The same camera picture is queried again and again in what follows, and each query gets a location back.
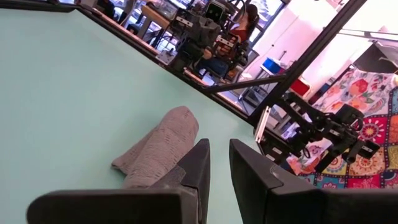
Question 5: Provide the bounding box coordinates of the grey woven towel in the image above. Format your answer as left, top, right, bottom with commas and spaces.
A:
111, 105, 200, 190

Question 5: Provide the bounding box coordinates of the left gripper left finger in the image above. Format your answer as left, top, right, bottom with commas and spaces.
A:
26, 138, 211, 224

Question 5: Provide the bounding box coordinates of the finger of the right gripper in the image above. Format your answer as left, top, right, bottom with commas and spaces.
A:
341, 140, 382, 166
315, 145, 340, 174

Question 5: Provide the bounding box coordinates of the red plastic bin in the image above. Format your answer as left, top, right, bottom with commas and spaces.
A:
289, 77, 312, 97

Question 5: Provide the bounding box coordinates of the dark grey tilted panel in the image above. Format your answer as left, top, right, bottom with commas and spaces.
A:
353, 40, 398, 75

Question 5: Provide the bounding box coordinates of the black aluminium table frame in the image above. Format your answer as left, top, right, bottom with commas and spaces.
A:
0, 0, 369, 128

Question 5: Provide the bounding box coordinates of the blue plastic bin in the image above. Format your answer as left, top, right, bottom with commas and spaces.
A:
262, 57, 282, 75

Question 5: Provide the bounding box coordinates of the green table mat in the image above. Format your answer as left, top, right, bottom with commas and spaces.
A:
0, 7, 262, 224

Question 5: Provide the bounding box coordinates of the person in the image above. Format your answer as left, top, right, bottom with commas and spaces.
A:
198, 2, 261, 79

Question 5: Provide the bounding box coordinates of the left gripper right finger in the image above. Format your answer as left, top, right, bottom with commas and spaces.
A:
229, 138, 398, 224

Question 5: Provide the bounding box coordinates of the colourful floral quilt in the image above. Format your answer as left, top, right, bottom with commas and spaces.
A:
285, 67, 398, 190

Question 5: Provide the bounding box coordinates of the silver arm base bracket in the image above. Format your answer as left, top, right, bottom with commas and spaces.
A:
254, 106, 272, 144

